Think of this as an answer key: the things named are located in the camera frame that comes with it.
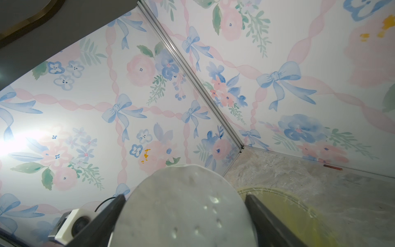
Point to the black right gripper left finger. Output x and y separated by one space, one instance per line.
97 233

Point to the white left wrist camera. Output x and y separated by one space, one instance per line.
70 225

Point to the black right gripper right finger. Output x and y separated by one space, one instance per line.
271 232

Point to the yellow plastic bin liner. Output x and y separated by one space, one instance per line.
302 221

